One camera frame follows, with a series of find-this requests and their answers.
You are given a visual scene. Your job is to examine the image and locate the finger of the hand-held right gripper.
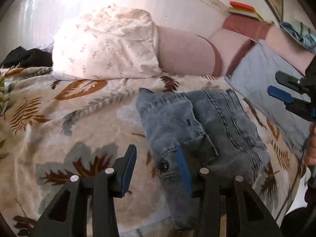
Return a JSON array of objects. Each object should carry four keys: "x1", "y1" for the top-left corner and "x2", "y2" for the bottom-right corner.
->
[
  {"x1": 268, "y1": 85, "x2": 316, "y2": 121},
  {"x1": 275, "y1": 71, "x2": 308, "y2": 90}
]

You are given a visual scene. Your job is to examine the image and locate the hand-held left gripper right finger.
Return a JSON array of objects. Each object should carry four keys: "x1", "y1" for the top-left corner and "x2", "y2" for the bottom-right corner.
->
[{"x1": 176, "y1": 144, "x2": 284, "y2": 237}]

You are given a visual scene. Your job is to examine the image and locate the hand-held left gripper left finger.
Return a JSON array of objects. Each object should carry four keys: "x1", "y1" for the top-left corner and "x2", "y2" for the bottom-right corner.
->
[{"x1": 32, "y1": 144, "x2": 137, "y2": 237}]

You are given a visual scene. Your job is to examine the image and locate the blue denim pants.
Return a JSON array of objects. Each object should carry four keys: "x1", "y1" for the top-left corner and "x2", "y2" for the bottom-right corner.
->
[{"x1": 136, "y1": 87, "x2": 271, "y2": 231}]

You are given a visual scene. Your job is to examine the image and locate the person's right hand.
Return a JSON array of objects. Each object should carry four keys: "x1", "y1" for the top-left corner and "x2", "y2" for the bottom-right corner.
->
[{"x1": 304, "y1": 123, "x2": 316, "y2": 165}]

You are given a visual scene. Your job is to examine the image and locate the light blue pillow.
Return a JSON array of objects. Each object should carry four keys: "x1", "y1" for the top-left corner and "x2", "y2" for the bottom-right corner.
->
[{"x1": 226, "y1": 39, "x2": 313, "y2": 153}]

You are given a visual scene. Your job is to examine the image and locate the blue patterned cloth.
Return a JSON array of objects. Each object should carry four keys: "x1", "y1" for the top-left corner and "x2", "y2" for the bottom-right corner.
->
[{"x1": 279, "y1": 21, "x2": 316, "y2": 52}]

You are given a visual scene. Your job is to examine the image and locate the leaf-print bed blanket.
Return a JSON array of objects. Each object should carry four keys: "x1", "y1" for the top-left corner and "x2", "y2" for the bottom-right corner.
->
[{"x1": 0, "y1": 65, "x2": 308, "y2": 237}]

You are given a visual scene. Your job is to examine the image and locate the red book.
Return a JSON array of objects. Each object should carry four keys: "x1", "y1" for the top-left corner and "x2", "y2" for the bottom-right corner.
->
[{"x1": 229, "y1": 1, "x2": 256, "y2": 12}]

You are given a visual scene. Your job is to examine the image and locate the pink padded headboard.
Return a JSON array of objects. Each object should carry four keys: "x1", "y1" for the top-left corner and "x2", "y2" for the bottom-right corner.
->
[{"x1": 157, "y1": 15, "x2": 316, "y2": 78}]

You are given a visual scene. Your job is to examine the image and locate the white leaf-print pillow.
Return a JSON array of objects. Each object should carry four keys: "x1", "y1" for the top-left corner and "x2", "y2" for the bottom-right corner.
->
[{"x1": 52, "y1": 4, "x2": 163, "y2": 81}]

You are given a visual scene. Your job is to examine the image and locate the green patterned quilt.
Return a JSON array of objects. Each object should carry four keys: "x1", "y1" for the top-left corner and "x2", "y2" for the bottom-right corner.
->
[{"x1": 0, "y1": 76, "x2": 8, "y2": 114}]

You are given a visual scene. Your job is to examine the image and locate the black cloth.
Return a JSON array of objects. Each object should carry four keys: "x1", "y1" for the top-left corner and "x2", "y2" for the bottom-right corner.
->
[{"x1": 0, "y1": 46, "x2": 53, "y2": 68}]

